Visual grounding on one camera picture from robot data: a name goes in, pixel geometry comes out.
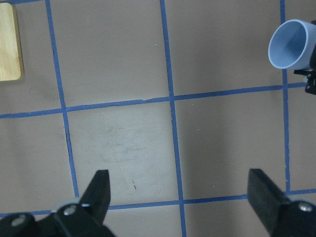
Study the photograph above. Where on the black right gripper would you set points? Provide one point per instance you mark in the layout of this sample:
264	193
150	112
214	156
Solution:
309	81

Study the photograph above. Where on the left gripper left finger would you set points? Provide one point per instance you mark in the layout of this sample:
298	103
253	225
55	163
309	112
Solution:
96	198

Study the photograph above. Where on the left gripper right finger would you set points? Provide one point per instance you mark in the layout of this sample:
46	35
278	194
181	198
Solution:
266	199

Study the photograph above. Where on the light blue plastic cup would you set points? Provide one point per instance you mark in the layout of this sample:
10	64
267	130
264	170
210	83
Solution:
292	45

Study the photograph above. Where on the wooden mug tree stand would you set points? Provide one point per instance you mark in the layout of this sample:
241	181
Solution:
11	62

